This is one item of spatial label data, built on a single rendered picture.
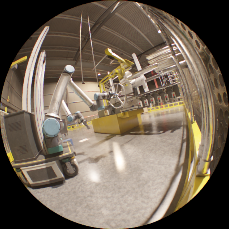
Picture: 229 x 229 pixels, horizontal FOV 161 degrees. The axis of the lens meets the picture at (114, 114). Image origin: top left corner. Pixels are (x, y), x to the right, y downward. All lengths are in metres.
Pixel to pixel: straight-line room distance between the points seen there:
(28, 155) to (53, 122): 0.54
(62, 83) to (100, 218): 1.09
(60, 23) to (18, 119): 9.12
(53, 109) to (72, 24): 9.25
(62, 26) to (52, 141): 9.54
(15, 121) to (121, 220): 1.19
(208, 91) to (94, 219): 0.76
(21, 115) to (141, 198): 1.25
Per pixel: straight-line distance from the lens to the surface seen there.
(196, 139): 0.48
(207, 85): 0.22
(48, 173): 0.98
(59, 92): 0.79
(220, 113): 2.17
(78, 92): 1.04
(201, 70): 0.22
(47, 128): 0.68
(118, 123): 2.29
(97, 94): 0.99
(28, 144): 1.01
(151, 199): 0.67
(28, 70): 4.51
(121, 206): 0.67
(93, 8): 9.11
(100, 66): 11.78
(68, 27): 9.85
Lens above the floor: 0.60
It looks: level
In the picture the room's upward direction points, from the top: 13 degrees counter-clockwise
